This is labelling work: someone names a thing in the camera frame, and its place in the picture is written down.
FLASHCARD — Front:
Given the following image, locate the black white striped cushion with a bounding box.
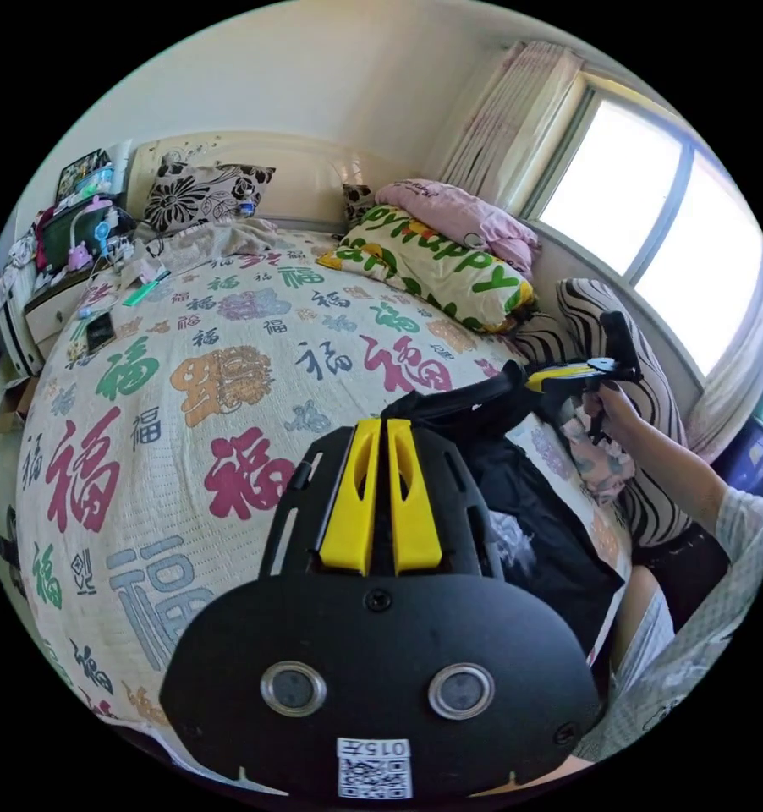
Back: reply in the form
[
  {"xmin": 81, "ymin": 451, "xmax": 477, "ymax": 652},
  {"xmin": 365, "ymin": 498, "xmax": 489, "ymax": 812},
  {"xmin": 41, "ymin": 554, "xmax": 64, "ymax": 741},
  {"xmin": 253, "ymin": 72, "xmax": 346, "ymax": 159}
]
[{"xmin": 513, "ymin": 277, "xmax": 697, "ymax": 548}]

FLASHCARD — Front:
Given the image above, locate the black flat case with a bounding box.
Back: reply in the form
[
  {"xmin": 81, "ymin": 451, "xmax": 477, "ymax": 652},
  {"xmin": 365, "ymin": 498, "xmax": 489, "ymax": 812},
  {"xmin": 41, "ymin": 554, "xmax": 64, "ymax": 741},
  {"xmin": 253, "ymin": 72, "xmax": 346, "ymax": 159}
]
[{"xmin": 85, "ymin": 312, "xmax": 117, "ymax": 355}]

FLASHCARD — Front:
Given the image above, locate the window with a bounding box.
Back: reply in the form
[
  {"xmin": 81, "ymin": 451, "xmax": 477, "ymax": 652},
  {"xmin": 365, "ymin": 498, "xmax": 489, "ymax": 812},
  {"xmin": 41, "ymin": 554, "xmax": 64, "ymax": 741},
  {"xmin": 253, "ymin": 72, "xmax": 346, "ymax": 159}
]
[{"xmin": 525, "ymin": 79, "xmax": 763, "ymax": 379}]

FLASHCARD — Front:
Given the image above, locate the large brown floral pillow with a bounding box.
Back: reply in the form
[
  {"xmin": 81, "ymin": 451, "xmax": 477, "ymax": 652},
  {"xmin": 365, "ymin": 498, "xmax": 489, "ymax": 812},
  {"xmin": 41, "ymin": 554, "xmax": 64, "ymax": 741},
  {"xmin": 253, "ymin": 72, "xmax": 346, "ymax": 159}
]
[{"xmin": 142, "ymin": 162, "xmax": 277, "ymax": 234}]

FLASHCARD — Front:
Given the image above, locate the white bedside cupboard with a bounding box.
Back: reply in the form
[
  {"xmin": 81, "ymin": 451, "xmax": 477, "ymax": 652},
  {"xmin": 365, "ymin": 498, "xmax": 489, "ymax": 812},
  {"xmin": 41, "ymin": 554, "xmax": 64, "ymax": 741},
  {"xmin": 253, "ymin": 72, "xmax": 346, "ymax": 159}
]
[{"xmin": 0, "ymin": 149, "xmax": 143, "ymax": 376}]

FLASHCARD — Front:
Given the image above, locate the small brown floral pillow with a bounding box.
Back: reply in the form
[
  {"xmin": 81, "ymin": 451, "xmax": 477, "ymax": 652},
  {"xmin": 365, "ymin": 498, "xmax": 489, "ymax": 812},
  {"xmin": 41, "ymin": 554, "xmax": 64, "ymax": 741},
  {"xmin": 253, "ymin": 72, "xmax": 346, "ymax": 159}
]
[{"xmin": 343, "ymin": 183, "xmax": 375, "ymax": 224}]

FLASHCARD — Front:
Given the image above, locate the black t-shirt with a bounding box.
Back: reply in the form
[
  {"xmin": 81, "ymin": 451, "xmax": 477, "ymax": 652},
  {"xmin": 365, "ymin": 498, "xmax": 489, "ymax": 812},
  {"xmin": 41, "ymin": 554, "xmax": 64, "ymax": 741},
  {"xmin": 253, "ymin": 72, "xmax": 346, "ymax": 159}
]
[{"xmin": 379, "ymin": 359, "xmax": 625, "ymax": 664}]

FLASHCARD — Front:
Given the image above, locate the person's right forearm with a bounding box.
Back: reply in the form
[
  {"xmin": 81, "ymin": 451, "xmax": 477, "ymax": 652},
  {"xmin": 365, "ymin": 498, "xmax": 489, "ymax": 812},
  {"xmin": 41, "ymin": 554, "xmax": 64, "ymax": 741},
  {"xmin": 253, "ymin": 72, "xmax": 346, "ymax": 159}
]
[{"xmin": 612, "ymin": 415, "xmax": 741, "ymax": 540}]

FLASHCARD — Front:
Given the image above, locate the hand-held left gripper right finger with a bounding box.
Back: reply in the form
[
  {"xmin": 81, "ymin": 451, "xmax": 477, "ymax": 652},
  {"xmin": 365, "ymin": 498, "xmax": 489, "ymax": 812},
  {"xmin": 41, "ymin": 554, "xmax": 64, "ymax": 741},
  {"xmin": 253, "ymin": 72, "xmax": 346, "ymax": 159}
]
[{"xmin": 386, "ymin": 418, "xmax": 444, "ymax": 577}]

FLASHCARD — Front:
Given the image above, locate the pink folded quilt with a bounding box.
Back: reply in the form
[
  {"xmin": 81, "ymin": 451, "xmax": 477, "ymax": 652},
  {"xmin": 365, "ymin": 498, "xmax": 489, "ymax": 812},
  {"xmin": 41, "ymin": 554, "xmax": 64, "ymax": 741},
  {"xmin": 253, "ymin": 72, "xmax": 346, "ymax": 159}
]
[{"xmin": 373, "ymin": 179, "xmax": 542, "ymax": 277}]

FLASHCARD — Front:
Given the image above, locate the person's body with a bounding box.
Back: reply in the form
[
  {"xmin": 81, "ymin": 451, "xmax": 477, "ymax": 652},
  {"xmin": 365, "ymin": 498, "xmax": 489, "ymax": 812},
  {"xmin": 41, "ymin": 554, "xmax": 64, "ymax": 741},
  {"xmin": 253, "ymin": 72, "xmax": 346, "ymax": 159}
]
[{"xmin": 571, "ymin": 485, "xmax": 763, "ymax": 778}]

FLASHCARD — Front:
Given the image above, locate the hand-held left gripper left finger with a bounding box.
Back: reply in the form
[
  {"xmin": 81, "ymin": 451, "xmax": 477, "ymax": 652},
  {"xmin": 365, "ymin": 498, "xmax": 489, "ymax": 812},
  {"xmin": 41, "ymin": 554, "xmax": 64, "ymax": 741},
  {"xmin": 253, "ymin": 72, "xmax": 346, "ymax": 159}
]
[{"xmin": 320, "ymin": 418, "xmax": 381, "ymax": 577}]

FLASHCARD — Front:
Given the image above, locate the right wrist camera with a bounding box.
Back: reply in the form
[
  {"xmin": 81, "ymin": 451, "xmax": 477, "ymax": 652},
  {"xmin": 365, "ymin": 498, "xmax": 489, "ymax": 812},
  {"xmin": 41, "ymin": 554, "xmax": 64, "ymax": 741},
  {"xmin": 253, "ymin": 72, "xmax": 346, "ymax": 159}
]
[{"xmin": 599, "ymin": 310, "xmax": 643, "ymax": 372}]

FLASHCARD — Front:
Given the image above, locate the white green yellow printed quilt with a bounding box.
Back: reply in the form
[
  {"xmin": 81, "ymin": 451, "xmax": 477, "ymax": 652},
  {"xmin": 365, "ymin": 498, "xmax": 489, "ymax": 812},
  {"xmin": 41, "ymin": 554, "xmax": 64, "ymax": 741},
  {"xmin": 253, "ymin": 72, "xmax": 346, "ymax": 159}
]
[{"xmin": 316, "ymin": 202, "xmax": 536, "ymax": 336}]

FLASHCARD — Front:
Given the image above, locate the bed with printed quilt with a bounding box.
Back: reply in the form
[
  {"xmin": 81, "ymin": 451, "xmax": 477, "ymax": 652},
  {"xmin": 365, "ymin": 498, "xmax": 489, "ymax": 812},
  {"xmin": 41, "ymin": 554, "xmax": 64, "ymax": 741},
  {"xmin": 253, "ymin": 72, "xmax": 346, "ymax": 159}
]
[{"xmin": 14, "ymin": 129, "xmax": 639, "ymax": 731}]

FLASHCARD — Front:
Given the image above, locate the pink floral cloth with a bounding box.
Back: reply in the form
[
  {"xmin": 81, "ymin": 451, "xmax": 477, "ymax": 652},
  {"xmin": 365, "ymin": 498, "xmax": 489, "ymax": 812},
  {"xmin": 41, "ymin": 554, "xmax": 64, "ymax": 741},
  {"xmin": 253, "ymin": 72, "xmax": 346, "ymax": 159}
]
[{"xmin": 560, "ymin": 403, "xmax": 638, "ymax": 506}]

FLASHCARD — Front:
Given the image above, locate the green flat comb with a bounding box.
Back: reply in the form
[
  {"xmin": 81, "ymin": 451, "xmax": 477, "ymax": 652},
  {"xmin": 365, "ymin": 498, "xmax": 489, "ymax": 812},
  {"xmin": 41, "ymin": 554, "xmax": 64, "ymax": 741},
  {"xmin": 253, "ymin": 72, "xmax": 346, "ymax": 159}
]
[{"xmin": 122, "ymin": 277, "xmax": 172, "ymax": 310}]

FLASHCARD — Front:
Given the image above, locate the beige crumpled blanket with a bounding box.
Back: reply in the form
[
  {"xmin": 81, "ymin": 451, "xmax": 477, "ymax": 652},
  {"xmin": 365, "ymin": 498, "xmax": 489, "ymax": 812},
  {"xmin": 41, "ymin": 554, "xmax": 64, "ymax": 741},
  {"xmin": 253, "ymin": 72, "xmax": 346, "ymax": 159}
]
[{"xmin": 156, "ymin": 218, "xmax": 283, "ymax": 275}]

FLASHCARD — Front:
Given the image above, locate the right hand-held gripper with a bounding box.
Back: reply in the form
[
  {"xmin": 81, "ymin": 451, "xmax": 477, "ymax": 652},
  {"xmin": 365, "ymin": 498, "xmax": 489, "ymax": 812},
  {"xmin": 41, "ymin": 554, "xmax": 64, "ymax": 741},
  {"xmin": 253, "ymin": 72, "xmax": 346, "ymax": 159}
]
[{"xmin": 524, "ymin": 354, "xmax": 644, "ymax": 445}]

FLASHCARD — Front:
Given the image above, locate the person's right hand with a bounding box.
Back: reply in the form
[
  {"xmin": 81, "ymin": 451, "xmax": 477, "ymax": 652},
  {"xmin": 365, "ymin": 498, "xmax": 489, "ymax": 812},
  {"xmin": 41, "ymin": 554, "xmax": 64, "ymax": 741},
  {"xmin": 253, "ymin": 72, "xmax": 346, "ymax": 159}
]
[{"xmin": 582, "ymin": 379, "xmax": 644, "ymax": 448}]

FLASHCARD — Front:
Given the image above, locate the blue storage box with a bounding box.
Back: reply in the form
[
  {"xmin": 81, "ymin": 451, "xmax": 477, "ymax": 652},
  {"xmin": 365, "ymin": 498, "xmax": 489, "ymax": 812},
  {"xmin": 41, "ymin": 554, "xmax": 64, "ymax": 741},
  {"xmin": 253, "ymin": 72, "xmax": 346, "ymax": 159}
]
[{"xmin": 714, "ymin": 380, "xmax": 763, "ymax": 506}]

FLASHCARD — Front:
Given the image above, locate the pale pink curtain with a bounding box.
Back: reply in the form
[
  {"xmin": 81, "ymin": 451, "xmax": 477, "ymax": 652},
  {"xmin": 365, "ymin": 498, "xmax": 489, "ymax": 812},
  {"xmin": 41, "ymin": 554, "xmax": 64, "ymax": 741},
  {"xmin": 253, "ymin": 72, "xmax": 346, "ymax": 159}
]
[{"xmin": 440, "ymin": 40, "xmax": 587, "ymax": 220}]

